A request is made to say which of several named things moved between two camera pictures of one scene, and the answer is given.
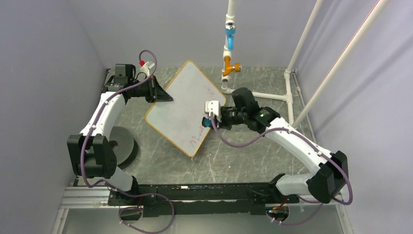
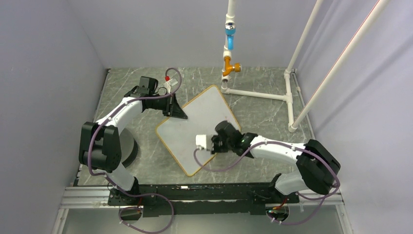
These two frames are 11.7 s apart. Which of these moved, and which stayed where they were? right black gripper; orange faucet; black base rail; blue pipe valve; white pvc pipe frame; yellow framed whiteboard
Moved: yellow framed whiteboard; right black gripper
Stayed: white pvc pipe frame; blue pipe valve; black base rail; orange faucet
